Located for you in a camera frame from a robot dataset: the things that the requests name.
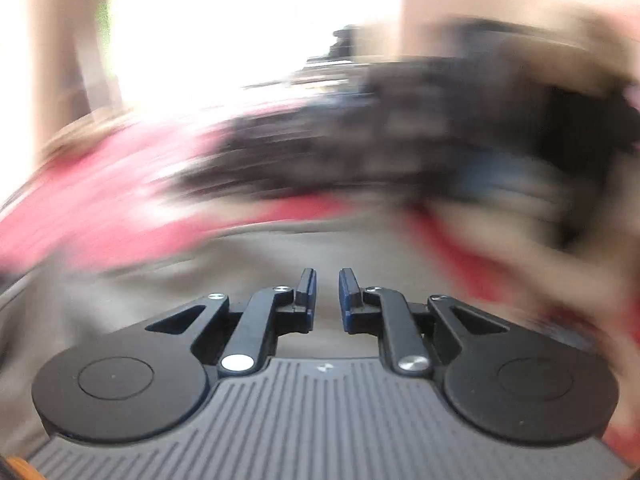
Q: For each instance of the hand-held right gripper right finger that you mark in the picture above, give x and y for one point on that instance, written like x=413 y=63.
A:
x=345 y=300

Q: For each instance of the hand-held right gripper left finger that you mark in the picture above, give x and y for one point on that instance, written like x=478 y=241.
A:
x=307 y=295

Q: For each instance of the grey hoodie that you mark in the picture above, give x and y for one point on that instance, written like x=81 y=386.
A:
x=200 y=260

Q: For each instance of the dark plaid shirt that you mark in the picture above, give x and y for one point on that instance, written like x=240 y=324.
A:
x=325 y=145

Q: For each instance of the dark navy garment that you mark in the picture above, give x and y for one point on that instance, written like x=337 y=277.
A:
x=500 y=175

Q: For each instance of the red floral blanket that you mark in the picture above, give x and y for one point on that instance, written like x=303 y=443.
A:
x=100 y=200

